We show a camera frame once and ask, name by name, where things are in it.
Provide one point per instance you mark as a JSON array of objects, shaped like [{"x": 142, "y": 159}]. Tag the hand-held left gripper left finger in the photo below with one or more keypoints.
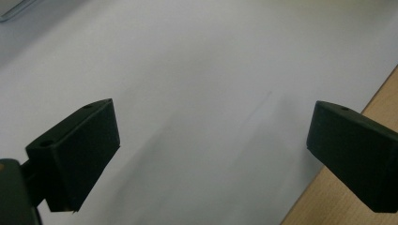
[{"x": 81, "y": 150}]

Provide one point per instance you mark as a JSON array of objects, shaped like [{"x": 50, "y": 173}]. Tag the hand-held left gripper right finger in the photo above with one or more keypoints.
[{"x": 356, "y": 153}]

